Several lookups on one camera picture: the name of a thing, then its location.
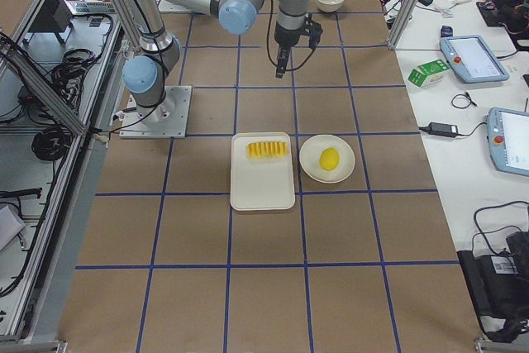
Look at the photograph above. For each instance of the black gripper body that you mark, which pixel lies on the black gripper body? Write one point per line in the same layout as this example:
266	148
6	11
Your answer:
286	37

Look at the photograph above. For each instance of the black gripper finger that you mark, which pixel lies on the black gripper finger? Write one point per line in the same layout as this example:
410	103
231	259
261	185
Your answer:
281	63

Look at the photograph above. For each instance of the yellow croissant bread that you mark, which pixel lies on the yellow croissant bread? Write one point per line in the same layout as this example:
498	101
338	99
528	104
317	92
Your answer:
266	149

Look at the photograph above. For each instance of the cream round plate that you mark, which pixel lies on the cream round plate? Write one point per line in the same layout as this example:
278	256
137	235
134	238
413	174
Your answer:
309	158

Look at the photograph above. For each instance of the yellow lemon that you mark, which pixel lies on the yellow lemon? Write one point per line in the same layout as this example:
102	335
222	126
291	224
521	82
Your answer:
329	159

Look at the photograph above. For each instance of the white rectangular tray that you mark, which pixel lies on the white rectangular tray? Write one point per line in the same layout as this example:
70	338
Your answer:
261	184

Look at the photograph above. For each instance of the green white carton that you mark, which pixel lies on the green white carton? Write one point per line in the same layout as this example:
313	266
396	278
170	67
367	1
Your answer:
428	73

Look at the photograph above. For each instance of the black power adapter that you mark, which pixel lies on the black power adapter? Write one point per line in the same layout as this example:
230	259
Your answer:
443	129

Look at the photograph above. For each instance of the blue teach pendant upper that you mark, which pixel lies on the blue teach pendant upper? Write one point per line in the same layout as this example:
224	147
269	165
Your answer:
472	60

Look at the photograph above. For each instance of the blue teach pendant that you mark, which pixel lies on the blue teach pendant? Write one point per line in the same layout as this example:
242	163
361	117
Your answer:
508	140
472	60

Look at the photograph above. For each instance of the blue teach pendant lower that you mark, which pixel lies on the blue teach pendant lower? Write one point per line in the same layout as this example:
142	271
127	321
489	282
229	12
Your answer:
508	140

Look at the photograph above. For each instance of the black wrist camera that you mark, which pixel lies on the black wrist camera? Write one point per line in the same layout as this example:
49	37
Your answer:
314	32

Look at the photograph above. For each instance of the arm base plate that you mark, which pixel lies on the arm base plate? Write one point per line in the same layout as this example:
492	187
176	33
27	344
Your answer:
168	120

